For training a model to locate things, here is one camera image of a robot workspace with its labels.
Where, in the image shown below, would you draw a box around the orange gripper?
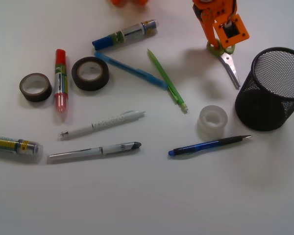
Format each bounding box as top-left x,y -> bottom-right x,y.
193,0 -> 249,48

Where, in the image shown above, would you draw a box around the green handled scissors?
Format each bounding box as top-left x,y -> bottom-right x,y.
206,39 -> 241,90

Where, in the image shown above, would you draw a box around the black mesh pen holder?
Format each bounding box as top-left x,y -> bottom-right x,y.
235,47 -> 294,132

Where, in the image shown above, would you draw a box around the orange robot base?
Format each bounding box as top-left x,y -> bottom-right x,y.
110,0 -> 150,6

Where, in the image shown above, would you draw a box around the light blue pen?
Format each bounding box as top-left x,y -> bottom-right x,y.
95,51 -> 168,90

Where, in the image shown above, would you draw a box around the blue black ballpoint pen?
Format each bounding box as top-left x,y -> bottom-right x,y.
168,135 -> 252,157

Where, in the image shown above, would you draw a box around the white dotted pen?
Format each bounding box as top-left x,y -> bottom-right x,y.
58,111 -> 145,140

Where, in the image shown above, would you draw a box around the silver white rollerball pen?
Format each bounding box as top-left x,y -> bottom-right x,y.
48,141 -> 142,163

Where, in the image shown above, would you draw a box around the blue cap marker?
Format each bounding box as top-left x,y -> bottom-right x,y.
92,20 -> 159,50

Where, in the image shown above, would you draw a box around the green mechanical pencil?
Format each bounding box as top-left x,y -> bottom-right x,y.
147,49 -> 188,113

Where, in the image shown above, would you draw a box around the clear adhesive tape roll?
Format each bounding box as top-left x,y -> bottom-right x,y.
197,105 -> 228,141

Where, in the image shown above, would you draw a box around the large black tape roll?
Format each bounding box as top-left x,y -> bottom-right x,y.
72,57 -> 110,91

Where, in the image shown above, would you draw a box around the red cap marker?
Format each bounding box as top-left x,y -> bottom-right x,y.
54,49 -> 69,121

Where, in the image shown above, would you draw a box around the small black tape roll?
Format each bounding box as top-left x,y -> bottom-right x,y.
19,73 -> 52,102

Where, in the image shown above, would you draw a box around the black yellow marker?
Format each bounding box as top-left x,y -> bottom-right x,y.
0,137 -> 43,161

